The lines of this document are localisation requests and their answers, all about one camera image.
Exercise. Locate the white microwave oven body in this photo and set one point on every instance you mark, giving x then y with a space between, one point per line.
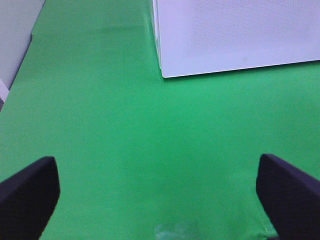
155 22

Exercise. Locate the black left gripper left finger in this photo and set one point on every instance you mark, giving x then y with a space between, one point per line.
28 199

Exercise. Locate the white microwave door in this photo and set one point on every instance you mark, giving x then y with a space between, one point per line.
209 36

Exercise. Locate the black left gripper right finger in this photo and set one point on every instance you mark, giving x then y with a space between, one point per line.
290 198

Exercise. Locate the green table mat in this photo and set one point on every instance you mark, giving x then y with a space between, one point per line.
139 154

